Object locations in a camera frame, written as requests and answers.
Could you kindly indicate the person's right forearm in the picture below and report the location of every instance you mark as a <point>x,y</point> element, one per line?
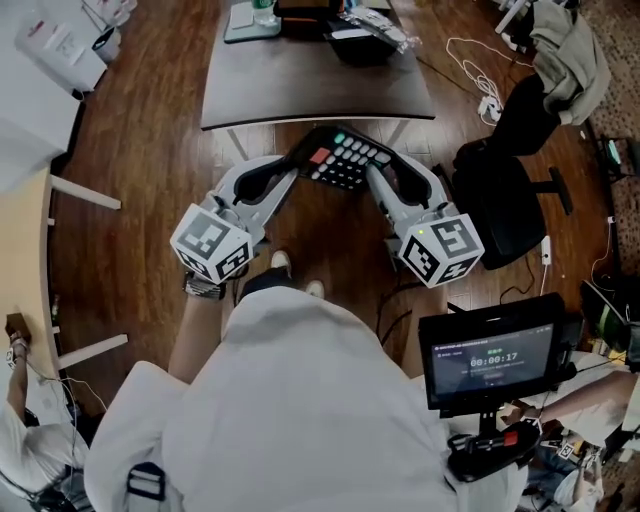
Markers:
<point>425,330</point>

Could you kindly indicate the grey jacket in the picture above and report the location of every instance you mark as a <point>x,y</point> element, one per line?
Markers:
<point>570,60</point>

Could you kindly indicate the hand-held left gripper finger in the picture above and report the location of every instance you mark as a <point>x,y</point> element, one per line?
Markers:
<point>230,177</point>
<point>272,200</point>

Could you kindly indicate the white table leg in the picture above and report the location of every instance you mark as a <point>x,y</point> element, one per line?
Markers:
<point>237,145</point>
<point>400,135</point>

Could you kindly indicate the green and black bag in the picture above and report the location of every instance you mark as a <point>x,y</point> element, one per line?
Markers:
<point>607,320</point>

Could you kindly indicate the black open box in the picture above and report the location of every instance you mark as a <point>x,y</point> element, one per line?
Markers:
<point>362,52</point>

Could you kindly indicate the small white table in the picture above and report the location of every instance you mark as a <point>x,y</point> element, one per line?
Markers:
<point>510,15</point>

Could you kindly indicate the white flat box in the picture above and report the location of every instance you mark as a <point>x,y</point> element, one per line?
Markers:
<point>241,15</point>

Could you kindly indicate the black metal rack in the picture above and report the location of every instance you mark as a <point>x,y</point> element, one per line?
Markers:
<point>617,155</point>

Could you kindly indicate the white power adapter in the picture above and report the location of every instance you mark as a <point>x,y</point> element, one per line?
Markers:
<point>545,250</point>

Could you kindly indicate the black monitor screen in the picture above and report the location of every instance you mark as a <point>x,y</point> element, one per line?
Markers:
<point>492,365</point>

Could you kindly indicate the white paper sheet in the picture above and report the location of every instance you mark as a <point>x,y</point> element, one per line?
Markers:
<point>350,35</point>

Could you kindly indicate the black monitor mount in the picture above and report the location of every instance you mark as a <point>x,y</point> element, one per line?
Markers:
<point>492,450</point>

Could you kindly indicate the beige wooden table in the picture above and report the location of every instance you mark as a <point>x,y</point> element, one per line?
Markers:
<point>20,260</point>

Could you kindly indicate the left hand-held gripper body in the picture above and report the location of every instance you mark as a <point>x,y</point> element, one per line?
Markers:
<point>210,240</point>

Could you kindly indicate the white power strip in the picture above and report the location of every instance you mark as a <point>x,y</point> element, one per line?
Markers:
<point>490,110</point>

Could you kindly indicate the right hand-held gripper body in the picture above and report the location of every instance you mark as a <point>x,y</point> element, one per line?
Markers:
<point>445,250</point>

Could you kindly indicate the person's beige shoe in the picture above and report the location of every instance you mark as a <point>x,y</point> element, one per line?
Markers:
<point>280,262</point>
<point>315,289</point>

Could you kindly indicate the person's white shirt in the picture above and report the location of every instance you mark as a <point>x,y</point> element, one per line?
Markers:
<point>290,410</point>

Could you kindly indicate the person's left forearm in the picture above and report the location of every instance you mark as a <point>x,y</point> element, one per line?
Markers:
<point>192,340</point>

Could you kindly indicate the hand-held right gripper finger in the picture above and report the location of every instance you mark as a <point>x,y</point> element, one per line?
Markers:
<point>387,200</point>
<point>435,187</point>

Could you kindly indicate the white trash bin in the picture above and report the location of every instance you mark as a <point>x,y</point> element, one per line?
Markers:
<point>107,45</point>

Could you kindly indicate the black office chair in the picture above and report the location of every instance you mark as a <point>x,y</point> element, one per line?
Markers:
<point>500,200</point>

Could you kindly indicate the clear plastic water bottle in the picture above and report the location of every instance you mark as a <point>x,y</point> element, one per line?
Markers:
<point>264,10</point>

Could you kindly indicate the black calculator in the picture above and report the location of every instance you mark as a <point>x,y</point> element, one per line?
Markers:
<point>345,160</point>

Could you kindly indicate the row of pink containers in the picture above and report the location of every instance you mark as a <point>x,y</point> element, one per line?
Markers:
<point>112,7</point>

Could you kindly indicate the person's black trousers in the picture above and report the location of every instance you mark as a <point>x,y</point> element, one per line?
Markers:
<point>265,282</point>

